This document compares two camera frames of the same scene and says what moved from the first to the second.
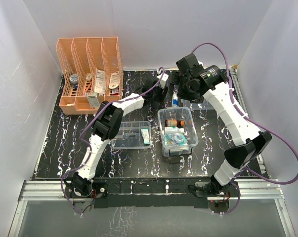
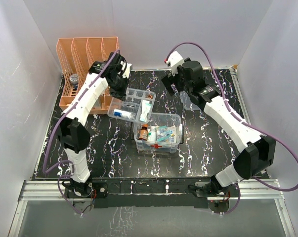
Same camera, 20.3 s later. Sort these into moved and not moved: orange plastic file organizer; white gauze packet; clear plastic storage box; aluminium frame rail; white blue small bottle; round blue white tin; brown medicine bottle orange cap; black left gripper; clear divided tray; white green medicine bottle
Moved: white gauze packet; clear plastic storage box; white green medicine bottle; white blue small bottle; clear divided tray; brown medicine bottle orange cap; black left gripper
Not moved: round blue white tin; aluminium frame rail; orange plastic file organizer
